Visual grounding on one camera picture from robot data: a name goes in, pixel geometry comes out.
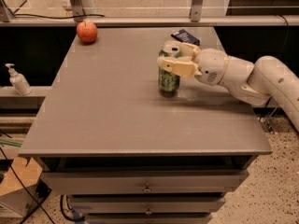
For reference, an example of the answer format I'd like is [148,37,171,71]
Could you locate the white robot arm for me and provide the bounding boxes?
[157,41,299,130]

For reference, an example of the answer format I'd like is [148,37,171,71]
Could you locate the red apple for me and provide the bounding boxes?
[76,21,97,43]

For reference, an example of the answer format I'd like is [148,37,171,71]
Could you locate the black cable under drawers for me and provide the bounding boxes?
[59,194,86,222]

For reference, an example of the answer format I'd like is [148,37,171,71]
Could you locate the white pump bottle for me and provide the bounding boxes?
[6,63,32,96]

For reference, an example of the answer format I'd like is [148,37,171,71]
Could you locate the middle grey drawer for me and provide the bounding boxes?
[69,195,225,215]

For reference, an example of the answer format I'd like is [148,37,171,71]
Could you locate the grey drawer cabinet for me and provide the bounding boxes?
[18,26,273,224]

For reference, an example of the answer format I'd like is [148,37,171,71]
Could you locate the bottom grey drawer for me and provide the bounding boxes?
[87,214,212,224]

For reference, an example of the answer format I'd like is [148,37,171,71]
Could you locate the top grey drawer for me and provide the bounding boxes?
[42,170,249,195]

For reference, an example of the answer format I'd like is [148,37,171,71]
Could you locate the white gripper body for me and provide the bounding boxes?
[194,49,228,86]

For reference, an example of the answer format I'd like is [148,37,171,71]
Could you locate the metal frame post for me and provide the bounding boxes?
[190,0,204,21]
[70,0,85,22]

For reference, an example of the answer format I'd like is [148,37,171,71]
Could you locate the black cable on floor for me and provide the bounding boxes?
[0,147,56,224]

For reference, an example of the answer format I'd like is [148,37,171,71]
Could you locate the green soda can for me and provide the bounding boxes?
[158,43,181,94]

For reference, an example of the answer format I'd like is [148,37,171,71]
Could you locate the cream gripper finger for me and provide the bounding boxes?
[157,56,202,77]
[164,40,200,59]

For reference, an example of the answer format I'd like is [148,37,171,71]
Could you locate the right metal frame post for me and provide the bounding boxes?
[190,0,204,21]

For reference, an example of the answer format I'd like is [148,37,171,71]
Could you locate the left metal frame post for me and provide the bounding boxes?
[70,0,85,22]

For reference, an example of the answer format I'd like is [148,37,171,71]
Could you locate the cardboard box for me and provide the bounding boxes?
[0,158,43,217]

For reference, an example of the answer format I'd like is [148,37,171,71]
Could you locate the black cable on shelf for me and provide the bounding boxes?
[12,13,106,21]

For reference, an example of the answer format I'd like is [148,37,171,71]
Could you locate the grey drawer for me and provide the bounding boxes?
[69,195,225,215]
[87,214,212,224]
[42,170,249,195]

